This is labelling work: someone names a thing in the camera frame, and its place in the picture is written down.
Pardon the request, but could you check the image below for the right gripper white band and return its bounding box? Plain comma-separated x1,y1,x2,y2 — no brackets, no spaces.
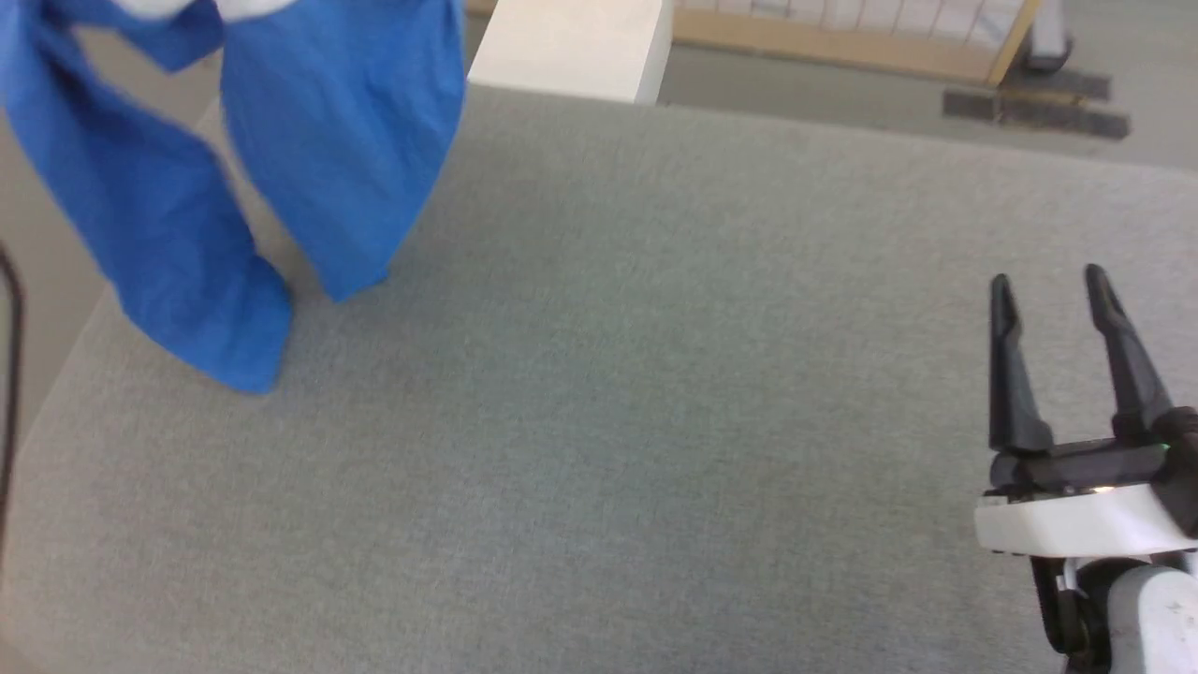
973,264,1198,560

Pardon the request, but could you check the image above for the white shirt with blue sleeves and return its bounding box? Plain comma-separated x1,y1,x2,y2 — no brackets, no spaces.
0,0,466,394

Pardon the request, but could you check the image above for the white and dark stand foot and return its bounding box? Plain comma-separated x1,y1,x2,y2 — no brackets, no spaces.
1022,0,1074,75

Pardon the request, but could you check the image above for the grey fabric table cover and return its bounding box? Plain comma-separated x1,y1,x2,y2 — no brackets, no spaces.
0,82,1198,674

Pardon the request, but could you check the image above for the white rectangular block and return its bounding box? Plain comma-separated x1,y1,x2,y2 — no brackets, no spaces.
466,0,674,106

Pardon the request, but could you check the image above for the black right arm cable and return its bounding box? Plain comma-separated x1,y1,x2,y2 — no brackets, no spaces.
1031,557,1105,674

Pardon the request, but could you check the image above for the lemon print panel wooden frame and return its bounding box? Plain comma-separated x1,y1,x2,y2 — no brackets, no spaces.
465,0,1045,88

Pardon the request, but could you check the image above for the thin black cable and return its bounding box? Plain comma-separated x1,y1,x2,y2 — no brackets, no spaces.
0,243,25,563

